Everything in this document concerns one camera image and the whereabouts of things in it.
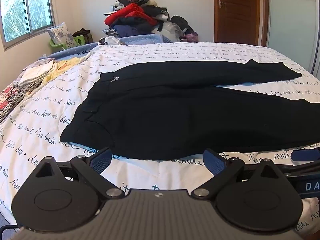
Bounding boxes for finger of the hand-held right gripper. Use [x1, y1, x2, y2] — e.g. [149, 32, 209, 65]
[291, 148, 320, 162]

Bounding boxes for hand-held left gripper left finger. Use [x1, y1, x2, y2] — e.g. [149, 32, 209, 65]
[32, 147, 124, 200]

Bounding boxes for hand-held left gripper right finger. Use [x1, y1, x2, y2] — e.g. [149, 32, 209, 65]
[191, 149, 288, 199]

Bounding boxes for black pants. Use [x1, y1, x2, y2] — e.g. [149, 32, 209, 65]
[59, 59, 320, 161]

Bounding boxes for white script-printed quilt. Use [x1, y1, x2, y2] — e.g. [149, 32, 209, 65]
[0, 41, 320, 240]

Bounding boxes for yellow cloth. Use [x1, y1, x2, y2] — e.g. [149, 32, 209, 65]
[42, 56, 88, 85]

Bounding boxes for red floral striped cloth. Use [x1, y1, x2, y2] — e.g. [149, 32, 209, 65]
[0, 80, 51, 125]

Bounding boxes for white folded cloth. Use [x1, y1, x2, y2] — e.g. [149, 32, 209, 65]
[17, 60, 59, 87]

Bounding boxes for black and white patterned cloth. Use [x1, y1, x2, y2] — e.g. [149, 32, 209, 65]
[99, 36, 128, 46]

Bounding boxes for green plastic basket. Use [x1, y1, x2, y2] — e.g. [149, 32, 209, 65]
[49, 35, 84, 51]

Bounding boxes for blue quilted blanket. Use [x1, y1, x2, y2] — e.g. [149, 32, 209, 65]
[42, 34, 166, 63]

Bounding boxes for dark bag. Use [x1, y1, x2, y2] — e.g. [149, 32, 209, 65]
[72, 28, 94, 44]

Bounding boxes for floral pillow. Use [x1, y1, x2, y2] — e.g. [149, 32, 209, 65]
[47, 22, 77, 50]

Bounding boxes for frosted wardrobe sliding door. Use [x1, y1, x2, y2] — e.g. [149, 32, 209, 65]
[267, 0, 320, 77]

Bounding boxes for clear plastic bag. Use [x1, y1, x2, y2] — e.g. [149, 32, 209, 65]
[151, 21, 183, 43]

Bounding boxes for pile of clothes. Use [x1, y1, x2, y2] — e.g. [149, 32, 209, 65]
[102, 0, 199, 43]

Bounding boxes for wooden door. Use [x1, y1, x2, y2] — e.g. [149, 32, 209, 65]
[212, 0, 269, 47]

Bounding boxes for sliding window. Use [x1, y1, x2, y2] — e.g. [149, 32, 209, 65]
[0, 0, 57, 52]

